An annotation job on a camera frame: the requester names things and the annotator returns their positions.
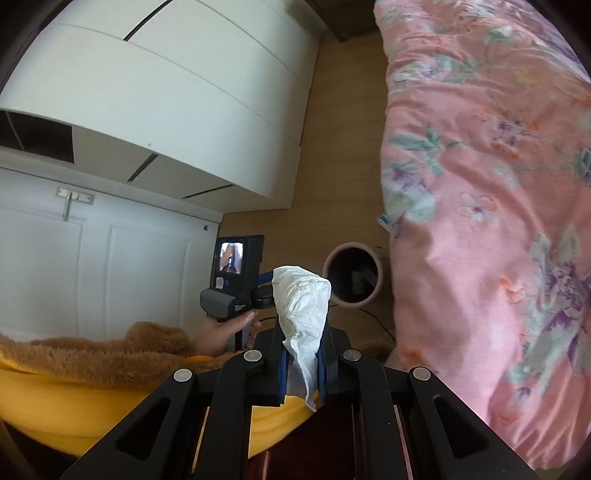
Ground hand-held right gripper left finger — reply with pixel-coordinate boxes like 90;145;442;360
60;327;289;480

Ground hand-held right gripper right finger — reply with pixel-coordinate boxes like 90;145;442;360
317;326;537;480

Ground white tissue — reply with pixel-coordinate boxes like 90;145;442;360
271;265;332;412

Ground round pink waste bin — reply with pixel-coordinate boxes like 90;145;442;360
322;242;385;309

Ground person's left hand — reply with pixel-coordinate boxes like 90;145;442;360
193;310;262;357

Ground white panel door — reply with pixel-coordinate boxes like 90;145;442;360
0;147;223;345

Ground white cabinet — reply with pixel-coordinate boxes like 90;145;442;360
0;0;325;217

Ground yellow garment with brown fur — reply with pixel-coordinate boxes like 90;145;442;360
0;321;320;463

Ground pink floral blanket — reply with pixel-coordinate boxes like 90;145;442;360
372;0;591;472

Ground black cable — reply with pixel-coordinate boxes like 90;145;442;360
358;306;396;336

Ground white door handle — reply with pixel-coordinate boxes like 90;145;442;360
56;186;96;220

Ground dark wooden bed frame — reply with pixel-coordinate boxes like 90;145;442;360
305;0;385;44

